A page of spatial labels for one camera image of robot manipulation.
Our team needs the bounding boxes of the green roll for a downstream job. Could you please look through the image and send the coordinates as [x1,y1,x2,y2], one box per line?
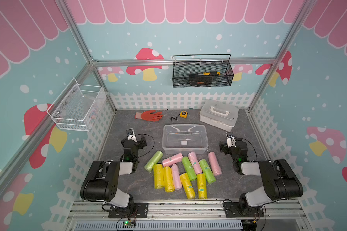
[144,151,163,172]
[199,159,216,184]
[181,157,197,181]

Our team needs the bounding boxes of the pink roll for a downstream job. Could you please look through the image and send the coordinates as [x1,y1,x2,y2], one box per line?
[208,152,222,176]
[162,153,183,167]
[171,164,182,190]
[188,152,202,175]

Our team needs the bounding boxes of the yellow roll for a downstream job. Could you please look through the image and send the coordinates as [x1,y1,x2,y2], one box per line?
[180,173,196,199]
[197,173,208,199]
[163,166,175,193]
[153,164,164,189]

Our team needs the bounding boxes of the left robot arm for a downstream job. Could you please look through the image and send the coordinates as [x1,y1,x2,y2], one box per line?
[80,134,148,218]

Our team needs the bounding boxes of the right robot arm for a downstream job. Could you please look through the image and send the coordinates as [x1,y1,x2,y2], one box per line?
[219,137,304,217]

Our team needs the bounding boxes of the clear plastic storage box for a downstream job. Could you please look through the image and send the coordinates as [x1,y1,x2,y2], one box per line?
[162,124,209,155]

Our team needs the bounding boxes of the red work glove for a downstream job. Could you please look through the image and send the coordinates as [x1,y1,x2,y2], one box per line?
[135,110,163,122]

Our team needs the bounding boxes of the white lidded tool case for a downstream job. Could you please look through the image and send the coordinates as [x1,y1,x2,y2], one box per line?
[200,100,239,132]

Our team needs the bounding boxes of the yellow tape measure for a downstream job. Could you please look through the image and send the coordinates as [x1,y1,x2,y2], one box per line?
[170,111,188,121]

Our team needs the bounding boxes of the black orange tool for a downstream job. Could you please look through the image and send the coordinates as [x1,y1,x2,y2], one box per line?
[189,80,207,86]

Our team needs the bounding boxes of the yellow black screwdriver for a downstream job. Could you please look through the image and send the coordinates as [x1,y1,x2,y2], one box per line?
[189,71,221,76]

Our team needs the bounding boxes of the green circuit board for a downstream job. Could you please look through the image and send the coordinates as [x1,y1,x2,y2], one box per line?
[123,220,136,229]

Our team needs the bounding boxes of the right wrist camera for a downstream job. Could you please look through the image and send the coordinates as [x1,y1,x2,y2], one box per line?
[226,131,236,148]

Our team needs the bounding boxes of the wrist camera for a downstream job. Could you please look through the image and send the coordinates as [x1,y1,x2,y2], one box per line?
[226,131,236,148]
[126,129,137,142]

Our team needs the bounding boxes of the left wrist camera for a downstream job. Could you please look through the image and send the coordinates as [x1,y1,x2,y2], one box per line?
[126,129,137,142]

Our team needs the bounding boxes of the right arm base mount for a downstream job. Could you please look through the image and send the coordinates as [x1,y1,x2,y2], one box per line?
[222,199,265,219]

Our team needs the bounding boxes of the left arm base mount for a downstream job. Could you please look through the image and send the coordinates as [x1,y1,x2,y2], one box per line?
[108,203,149,218]

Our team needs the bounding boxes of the white wire basket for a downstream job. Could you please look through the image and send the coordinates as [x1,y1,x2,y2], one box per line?
[47,79,107,132]

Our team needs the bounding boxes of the black wire mesh basket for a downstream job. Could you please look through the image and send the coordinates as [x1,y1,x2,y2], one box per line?
[172,54,234,88]

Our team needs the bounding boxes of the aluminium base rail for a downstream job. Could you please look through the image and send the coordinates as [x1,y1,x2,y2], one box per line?
[63,199,312,231]

